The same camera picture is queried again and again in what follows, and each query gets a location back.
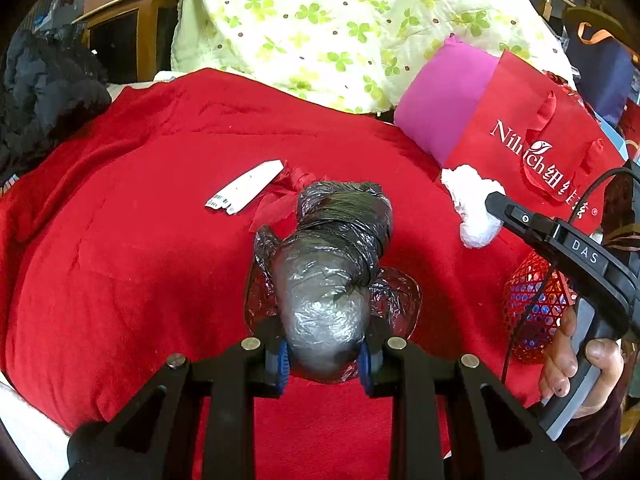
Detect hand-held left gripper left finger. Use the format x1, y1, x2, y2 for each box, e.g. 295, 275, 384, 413
65, 337, 292, 480

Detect white medicine box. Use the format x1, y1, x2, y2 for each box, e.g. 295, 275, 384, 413
204, 159, 284, 216

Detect red paper gift bag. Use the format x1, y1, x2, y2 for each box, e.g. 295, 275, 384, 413
442, 50, 626, 236

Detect navy tote bag orange handles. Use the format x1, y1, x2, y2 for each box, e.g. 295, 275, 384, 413
562, 7, 638, 128

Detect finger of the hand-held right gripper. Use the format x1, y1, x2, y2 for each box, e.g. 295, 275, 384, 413
485, 192, 564, 249

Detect white tissue wad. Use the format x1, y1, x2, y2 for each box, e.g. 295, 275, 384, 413
441, 164, 506, 249

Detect black puffer jacket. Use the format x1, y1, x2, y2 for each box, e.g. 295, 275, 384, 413
0, 27, 112, 176

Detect red mesh plastic basket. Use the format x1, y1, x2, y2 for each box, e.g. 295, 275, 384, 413
502, 250, 576, 365

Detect green clover print quilt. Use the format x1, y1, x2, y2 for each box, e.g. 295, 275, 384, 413
171, 0, 573, 115

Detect grey plastic-wrapped bundle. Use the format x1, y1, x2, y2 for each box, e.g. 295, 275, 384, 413
245, 180, 423, 385

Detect red blanket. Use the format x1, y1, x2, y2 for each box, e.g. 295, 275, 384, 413
0, 67, 551, 480

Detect black cable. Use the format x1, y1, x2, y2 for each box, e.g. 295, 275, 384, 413
502, 165, 640, 381

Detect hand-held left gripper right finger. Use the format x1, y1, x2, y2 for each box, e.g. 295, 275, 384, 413
357, 337, 582, 480

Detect red crumpled foil bag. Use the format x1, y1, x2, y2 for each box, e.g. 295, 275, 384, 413
544, 71, 576, 94

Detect person's right hand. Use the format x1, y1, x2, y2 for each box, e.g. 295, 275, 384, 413
539, 306, 626, 419

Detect person's right forearm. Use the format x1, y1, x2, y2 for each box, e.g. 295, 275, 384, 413
555, 385, 633, 480

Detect red sheer scrap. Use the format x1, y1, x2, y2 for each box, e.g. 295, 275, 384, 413
248, 161, 318, 233

